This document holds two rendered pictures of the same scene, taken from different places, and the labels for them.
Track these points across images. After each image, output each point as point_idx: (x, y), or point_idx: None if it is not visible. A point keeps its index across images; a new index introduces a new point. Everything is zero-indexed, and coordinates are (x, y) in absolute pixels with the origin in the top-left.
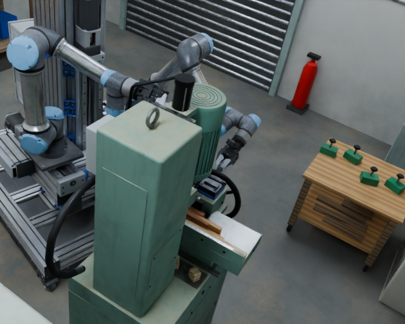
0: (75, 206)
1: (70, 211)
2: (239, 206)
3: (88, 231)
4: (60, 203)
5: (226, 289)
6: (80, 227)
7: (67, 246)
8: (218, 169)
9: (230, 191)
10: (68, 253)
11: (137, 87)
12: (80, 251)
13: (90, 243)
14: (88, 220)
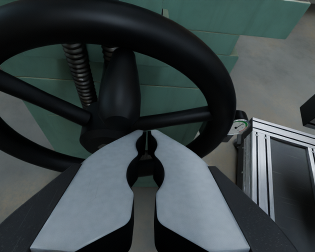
0: (310, 111)
1: (303, 109)
2: None
3: (274, 184)
4: None
5: None
6: (284, 182)
7: (264, 147)
8: (119, 72)
9: (8, 73)
10: (255, 140)
11: None
12: (251, 152)
13: (254, 166)
14: (291, 198)
